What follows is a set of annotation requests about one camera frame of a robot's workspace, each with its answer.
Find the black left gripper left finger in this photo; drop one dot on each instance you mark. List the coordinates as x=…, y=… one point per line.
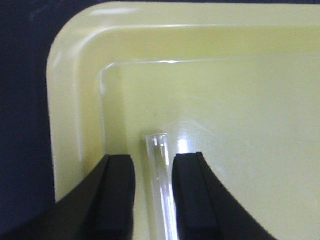
x=101, y=207

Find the yellow plastic tray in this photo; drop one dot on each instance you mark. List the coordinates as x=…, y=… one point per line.
x=238, y=82

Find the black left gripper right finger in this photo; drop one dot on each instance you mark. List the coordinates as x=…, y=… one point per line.
x=205, y=209

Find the short clear test tube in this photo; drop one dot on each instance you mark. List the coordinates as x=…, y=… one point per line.
x=163, y=203

